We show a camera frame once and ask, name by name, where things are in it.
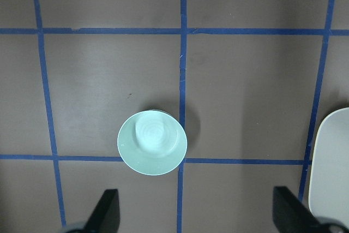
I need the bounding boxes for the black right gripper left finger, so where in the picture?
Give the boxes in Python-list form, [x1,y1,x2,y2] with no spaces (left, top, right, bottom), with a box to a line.
[85,189,120,232]

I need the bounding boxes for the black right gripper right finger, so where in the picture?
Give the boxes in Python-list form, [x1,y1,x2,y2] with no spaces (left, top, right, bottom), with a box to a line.
[273,186,321,232]

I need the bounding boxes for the cream white toaster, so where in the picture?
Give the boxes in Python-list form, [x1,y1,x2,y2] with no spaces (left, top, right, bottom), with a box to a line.
[308,108,348,227]

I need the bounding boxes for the mint green bowl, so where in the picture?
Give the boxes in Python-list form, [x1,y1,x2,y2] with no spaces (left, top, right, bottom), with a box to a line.
[117,110,188,176]

